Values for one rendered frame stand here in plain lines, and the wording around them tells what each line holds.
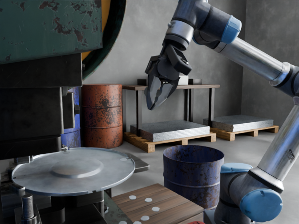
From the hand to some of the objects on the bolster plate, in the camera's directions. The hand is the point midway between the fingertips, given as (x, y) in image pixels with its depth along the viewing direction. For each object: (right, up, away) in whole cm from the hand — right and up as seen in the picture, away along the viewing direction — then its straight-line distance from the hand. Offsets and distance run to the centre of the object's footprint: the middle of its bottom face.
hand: (152, 106), depth 72 cm
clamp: (-21, -26, -26) cm, 43 cm away
